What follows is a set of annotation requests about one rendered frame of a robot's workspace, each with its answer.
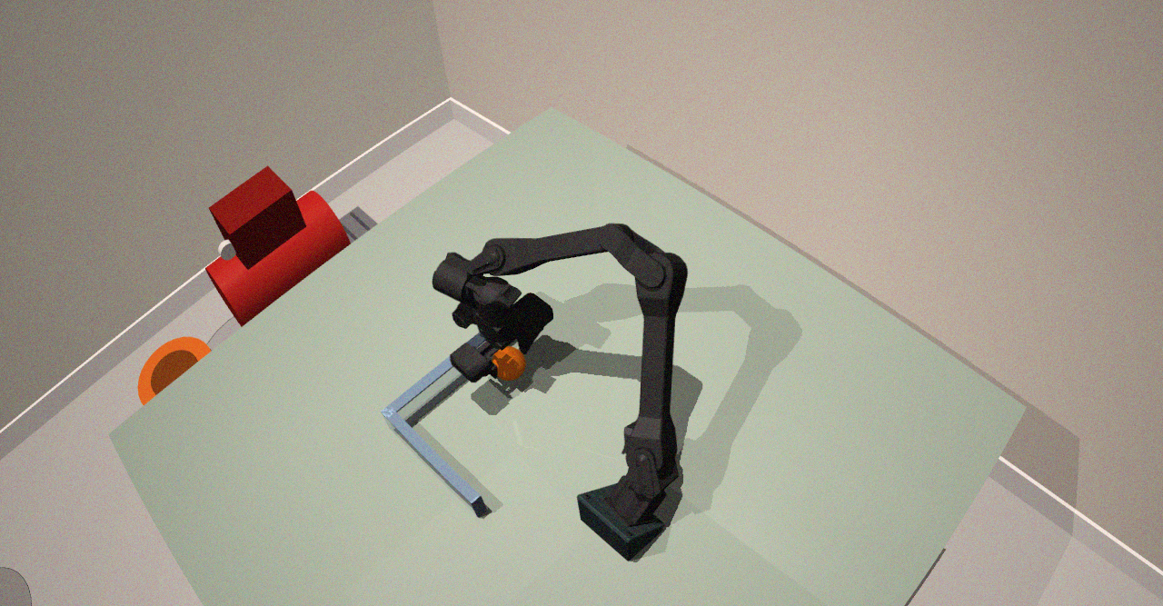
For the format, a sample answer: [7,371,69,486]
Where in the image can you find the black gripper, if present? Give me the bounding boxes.
[450,293,552,382]

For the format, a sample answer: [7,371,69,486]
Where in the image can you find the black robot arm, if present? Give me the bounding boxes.
[431,224,688,527]

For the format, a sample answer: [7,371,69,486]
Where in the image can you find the low clear walls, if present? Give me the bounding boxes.
[383,368,476,515]

